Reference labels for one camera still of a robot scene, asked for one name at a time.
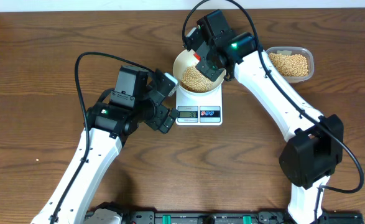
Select red plastic measuring scoop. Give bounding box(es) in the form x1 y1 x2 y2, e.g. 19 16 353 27
193 53 201 61

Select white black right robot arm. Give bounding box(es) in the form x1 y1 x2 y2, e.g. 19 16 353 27
184 10 343 223

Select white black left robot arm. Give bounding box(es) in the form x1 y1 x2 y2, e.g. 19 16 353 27
32 65 178 223

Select soybeans in bowl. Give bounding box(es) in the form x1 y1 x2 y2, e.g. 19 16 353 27
181 65 213 93

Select cream ceramic bowl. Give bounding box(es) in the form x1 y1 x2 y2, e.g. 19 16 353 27
173 50 226 94

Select white digital kitchen scale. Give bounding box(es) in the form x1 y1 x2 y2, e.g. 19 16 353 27
176 85 223 126

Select soybeans in container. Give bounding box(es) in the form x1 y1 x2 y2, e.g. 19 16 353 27
269 53 309 77

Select clear plastic container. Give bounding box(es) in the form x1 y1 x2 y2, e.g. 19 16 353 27
266 47 315 83

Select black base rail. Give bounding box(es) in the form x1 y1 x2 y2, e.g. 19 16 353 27
85 202 365 224

